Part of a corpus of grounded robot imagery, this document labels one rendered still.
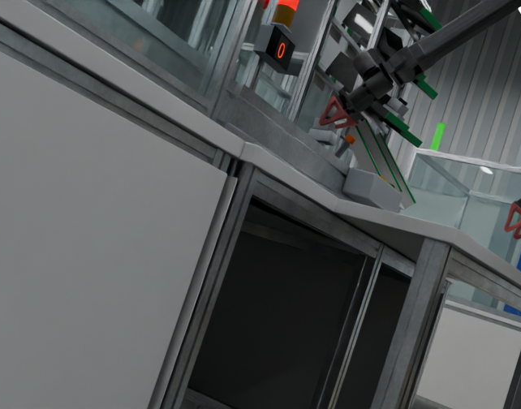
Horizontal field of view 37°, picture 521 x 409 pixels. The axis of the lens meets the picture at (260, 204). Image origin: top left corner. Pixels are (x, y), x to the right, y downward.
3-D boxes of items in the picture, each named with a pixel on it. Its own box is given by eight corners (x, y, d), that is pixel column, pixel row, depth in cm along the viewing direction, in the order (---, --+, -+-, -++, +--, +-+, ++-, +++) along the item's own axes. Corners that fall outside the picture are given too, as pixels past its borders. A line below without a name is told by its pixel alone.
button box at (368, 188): (395, 217, 191) (403, 194, 191) (368, 199, 173) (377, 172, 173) (369, 211, 194) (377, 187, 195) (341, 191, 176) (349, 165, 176)
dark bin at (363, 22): (421, 83, 229) (437, 62, 228) (402, 66, 219) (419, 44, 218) (362, 40, 246) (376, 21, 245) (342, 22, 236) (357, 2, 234)
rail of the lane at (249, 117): (382, 237, 207) (394, 198, 208) (224, 139, 129) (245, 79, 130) (363, 231, 210) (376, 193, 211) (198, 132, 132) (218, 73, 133)
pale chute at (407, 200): (403, 210, 239) (415, 202, 237) (385, 199, 228) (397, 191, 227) (369, 139, 253) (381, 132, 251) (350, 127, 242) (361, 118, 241)
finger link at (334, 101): (310, 111, 200) (339, 89, 198) (320, 119, 207) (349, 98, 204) (322, 131, 198) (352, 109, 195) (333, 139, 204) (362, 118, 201)
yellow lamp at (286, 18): (292, 32, 194) (298, 14, 194) (284, 23, 190) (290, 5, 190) (275, 29, 196) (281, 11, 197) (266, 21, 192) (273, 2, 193)
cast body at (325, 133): (335, 146, 203) (341, 121, 203) (329, 141, 199) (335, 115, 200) (307, 142, 207) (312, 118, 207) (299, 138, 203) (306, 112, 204)
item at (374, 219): (563, 312, 212) (566, 301, 213) (452, 243, 140) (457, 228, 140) (347, 248, 254) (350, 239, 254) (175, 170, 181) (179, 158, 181)
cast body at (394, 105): (398, 127, 225) (414, 108, 224) (392, 122, 222) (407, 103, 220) (380, 113, 230) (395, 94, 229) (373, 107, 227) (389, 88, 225)
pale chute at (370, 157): (389, 199, 225) (402, 191, 224) (368, 187, 215) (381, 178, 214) (355, 126, 239) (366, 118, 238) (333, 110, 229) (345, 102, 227)
